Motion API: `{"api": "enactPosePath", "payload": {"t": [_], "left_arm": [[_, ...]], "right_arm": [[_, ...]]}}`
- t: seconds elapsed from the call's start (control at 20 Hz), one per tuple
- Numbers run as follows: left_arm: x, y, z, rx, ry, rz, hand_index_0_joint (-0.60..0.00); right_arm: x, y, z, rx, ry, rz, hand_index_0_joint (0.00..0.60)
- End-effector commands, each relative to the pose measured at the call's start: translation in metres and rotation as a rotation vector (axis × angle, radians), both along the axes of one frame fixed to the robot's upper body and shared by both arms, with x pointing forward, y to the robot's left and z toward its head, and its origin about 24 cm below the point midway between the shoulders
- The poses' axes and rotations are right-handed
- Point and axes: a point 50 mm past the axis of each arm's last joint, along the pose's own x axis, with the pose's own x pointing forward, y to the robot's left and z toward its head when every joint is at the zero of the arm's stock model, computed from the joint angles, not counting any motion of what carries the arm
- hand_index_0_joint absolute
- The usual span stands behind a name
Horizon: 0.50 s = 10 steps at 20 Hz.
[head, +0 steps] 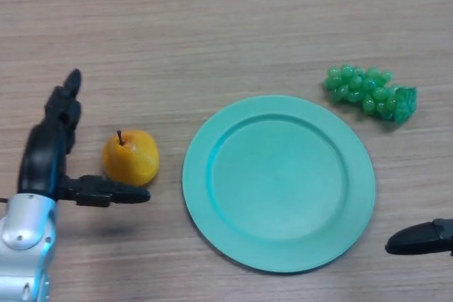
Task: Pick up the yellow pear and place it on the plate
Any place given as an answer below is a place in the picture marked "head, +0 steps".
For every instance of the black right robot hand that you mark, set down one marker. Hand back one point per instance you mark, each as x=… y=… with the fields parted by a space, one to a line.
x=421 y=238

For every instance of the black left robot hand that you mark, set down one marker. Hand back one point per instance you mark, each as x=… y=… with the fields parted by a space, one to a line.
x=42 y=153

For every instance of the yellow pear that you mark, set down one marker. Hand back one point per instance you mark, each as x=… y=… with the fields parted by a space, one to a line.
x=132 y=158

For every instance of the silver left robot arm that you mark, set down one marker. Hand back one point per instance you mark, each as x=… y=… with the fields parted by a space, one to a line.
x=24 y=245

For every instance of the green round plate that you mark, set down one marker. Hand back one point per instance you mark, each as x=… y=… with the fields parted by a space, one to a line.
x=279 y=185

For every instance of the green grape bunch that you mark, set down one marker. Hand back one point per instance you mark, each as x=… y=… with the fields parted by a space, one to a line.
x=371 y=93

